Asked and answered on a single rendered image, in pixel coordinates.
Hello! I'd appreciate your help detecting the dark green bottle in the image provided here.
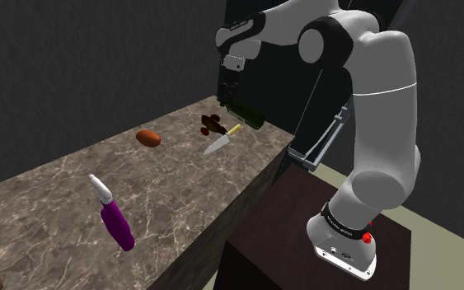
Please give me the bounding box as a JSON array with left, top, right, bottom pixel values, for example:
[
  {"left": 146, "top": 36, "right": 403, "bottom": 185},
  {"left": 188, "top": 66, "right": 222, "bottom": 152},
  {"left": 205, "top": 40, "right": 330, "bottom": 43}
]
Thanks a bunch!
[{"left": 224, "top": 100, "right": 266, "bottom": 131}]

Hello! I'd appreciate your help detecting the dark brown figure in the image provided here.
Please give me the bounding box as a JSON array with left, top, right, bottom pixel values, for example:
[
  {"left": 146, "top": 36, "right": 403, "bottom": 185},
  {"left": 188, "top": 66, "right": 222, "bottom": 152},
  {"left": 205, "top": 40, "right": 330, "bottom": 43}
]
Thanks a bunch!
[{"left": 199, "top": 114, "right": 228, "bottom": 137}]

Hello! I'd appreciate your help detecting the orange-brown potato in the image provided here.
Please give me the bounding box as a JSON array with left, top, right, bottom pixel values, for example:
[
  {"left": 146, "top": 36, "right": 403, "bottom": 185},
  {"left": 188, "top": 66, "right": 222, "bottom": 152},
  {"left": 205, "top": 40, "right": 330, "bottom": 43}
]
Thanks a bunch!
[{"left": 135, "top": 129, "right": 162, "bottom": 149}]

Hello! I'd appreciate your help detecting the dark maroon robot stand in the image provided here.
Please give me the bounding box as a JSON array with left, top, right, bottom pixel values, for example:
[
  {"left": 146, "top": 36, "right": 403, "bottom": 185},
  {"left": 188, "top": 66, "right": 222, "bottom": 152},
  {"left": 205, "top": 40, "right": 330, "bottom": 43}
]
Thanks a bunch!
[{"left": 213, "top": 162, "right": 413, "bottom": 290}]

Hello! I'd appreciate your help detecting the purple spray bottle white nozzle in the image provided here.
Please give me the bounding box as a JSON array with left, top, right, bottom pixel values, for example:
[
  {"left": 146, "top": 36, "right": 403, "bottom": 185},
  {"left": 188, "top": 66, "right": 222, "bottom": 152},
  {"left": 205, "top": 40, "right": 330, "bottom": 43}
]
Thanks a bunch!
[{"left": 87, "top": 173, "right": 137, "bottom": 253}]

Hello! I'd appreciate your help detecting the yellow-handled kitchen knife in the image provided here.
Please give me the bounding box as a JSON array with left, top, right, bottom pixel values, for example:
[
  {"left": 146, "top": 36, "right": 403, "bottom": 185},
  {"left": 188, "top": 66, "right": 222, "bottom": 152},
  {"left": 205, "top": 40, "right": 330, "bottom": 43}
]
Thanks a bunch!
[{"left": 203, "top": 123, "right": 242, "bottom": 157}]

